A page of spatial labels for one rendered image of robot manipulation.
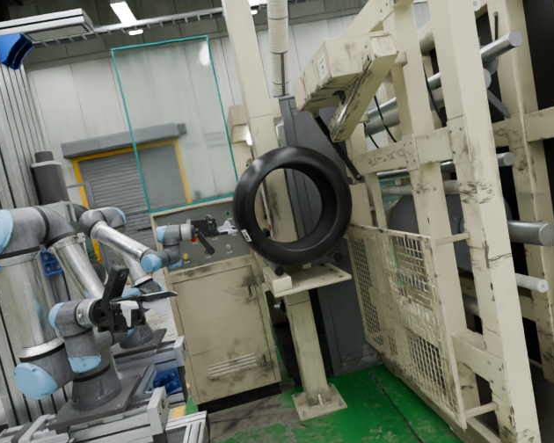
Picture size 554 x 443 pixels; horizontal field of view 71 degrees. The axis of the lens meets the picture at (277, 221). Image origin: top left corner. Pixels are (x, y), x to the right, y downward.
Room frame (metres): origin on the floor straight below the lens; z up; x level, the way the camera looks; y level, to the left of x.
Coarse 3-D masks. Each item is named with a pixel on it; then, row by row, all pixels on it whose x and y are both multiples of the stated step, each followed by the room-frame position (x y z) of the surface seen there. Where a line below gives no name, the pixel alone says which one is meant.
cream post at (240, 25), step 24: (240, 0) 2.12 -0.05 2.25; (240, 24) 2.12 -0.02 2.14; (240, 48) 2.11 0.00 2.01; (240, 72) 2.11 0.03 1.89; (264, 96) 2.12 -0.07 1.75; (264, 120) 2.12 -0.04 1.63; (264, 144) 2.12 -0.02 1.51; (264, 192) 2.13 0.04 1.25; (288, 216) 2.12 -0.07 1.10; (288, 240) 2.12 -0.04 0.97; (288, 312) 2.12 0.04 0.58; (312, 312) 2.13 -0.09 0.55; (312, 336) 2.12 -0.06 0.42; (312, 360) 2.12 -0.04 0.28; (312, 384) 2.11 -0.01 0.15
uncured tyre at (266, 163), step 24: (264, 168) 1.74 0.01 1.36; (288, 168) 2.04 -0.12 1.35; (312, 168) 2.04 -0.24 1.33; (336, 168) 1.81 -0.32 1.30; (240, 192) 1.75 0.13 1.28; (336, 192) 1.79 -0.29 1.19; (240, 216) 1.74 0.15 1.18; (336, 216) 1.80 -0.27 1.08; (264, 240) 1.73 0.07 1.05; (312, 240) 2.03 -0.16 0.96; (336, 240) 1.79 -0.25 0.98; (288, 264) 1.78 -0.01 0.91
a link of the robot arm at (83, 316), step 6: (84, 300) 1.04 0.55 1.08; (90, 300) 1.02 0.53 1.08; (78, 306) 1.02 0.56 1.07; (84, 306) 1.01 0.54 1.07; (90, 306) 1.01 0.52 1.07; (78, 312) 1.01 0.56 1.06; (84, 312) 1.00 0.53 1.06; (78, 318) 1.01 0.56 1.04; (84, 318) 1.00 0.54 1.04; (90, 318) 1.00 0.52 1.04; (84, 324) 1.01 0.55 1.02; (90, 324) 1.00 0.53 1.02
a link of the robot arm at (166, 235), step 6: (162, 228) 1.76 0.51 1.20; (168, 228) 1.76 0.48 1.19; (174, 228) 1.76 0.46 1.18; (180, 228) 1.77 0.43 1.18; (162, 234) 1.75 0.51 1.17; (168, 234) 1.75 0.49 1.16; (174, 234) 1.75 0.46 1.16; (180, 234) 1.76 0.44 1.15; (162, 240) 1.75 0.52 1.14; (168, 240) 1.75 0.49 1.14; (174, 240) 1.76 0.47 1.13; (180, 240) 1.78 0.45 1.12
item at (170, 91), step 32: (128, 64) 2.31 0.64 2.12; (160, 64) 2.33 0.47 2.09; (192, 64) 2.36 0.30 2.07; (128, 96) 2.30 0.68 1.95; (160, 96) 2.33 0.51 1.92; (192, 96) 2.35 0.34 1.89; (160, 128) 2.32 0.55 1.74; (192, 128) 2.35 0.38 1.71; (224, 128) 2.37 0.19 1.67; (160, 160) 2.31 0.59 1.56; (192, 160) 2.34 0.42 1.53; (224, 160) 2.37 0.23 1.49; (160, 192) 2.31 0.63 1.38; (192, 192) 2.33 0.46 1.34; (224, 192) 2.36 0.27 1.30
